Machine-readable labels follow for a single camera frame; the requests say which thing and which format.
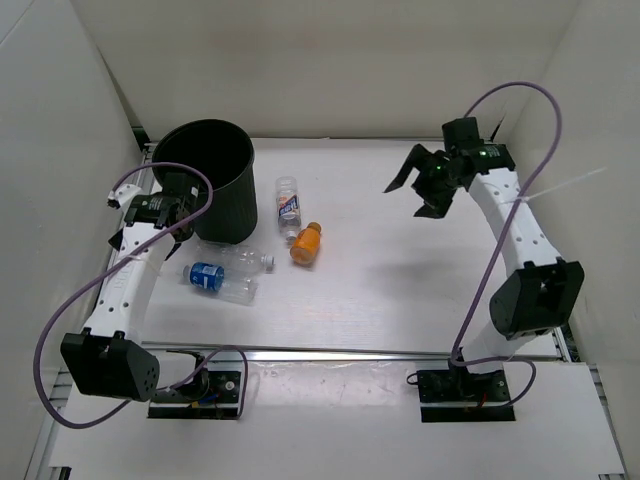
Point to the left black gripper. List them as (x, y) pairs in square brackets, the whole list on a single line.
[(174, 248)]

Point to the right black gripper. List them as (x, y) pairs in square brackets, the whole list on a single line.
[(419, 158)]

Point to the white label clear bottle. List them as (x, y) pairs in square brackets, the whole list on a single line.
[(288, 208)]

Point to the orange plastic bottle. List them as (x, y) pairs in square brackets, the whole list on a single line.
[(306, 245)]

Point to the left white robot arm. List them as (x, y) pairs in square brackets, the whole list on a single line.
[(106, 359)]

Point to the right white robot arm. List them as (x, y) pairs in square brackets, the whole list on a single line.
[(541, 288)]

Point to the black plastic bin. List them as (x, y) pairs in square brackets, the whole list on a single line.
[(224, 153)]

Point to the blue label clear bottle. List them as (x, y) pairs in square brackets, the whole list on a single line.
[(220, 283)]

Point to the clear unlabelled plastic bottle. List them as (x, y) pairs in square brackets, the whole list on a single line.
[(239, 258)]

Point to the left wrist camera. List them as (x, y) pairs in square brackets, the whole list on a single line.
[(123, 196)]

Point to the aluminium frame rail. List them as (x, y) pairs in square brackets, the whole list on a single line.
[(264, 354)]

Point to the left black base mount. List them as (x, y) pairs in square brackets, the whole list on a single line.
[(208, 393)]

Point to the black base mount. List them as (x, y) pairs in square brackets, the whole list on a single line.
[(456, 396), (208, 393)]

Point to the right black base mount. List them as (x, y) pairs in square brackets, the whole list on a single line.
[(456, 396)]

